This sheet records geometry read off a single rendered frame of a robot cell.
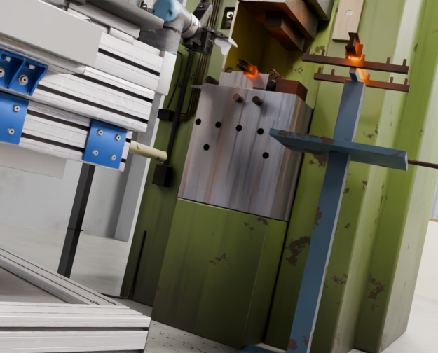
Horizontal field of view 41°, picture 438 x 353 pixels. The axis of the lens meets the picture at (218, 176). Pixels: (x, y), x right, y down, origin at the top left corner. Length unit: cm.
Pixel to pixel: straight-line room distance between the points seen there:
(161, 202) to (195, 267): 43
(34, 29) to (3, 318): 46
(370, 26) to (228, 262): 103
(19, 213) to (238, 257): 275
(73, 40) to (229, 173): 122
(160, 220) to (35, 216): 229
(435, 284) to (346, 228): 436
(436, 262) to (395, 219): 393
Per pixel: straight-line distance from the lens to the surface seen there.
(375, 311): 261
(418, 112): 266
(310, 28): 261
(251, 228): 207
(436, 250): 652
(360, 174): 219
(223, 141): 216
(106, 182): 493
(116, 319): 115
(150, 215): 250
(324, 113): 226
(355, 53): 172
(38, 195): 463
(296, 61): 273
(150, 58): 125
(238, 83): 226
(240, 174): 211
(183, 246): 218
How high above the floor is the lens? 48
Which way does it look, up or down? 3 degrees up
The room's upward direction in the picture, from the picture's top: 13 degrees clockwise
